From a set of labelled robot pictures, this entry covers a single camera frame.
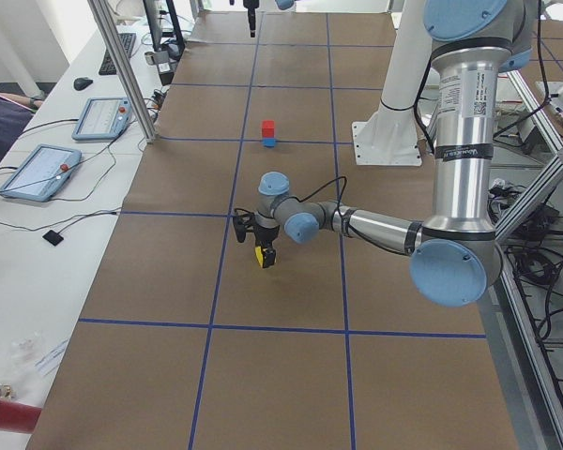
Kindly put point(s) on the black computer mouse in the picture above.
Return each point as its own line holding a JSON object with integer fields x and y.
{"x": 82, "y": 83}

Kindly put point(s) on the white camera pole base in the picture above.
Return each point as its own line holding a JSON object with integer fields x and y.
{"x": 390, "y": 136}

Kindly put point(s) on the aluminium frame post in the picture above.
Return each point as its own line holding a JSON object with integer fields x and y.
{"x": 109, "y": 33}

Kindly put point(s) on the far blue teach pendant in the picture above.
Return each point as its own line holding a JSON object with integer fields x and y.
{"x": 102, "y": 119}

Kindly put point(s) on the small black square pad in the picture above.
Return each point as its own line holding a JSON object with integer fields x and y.
{"x": 53, "y": 237}

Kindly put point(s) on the red cylinder bottle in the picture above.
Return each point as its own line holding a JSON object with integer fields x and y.
{"x": 18, "y": 417}

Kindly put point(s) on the blue block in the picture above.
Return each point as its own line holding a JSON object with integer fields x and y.
{"x": 269, "y": 142}

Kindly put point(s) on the blue teach pendant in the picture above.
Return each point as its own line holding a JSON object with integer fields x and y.
{"x": 102, "y": 119}
{"x": 42, "y": 174}

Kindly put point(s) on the yellow block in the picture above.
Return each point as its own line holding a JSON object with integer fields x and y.
{"x": 261, "y": 258}

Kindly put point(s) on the red block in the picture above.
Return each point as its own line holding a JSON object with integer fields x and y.
{"x": 268, "y": 129}

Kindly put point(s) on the black monitor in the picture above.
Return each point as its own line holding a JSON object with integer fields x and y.
{"x": 164, "y": 27}

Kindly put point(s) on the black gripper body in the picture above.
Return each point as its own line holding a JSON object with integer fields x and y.
{"x": 266, "y": 233}
{"x": 250, "y": 14}

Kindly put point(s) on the near blue teach pendant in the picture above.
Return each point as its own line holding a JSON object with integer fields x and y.
{"x": 42, "y": 174}

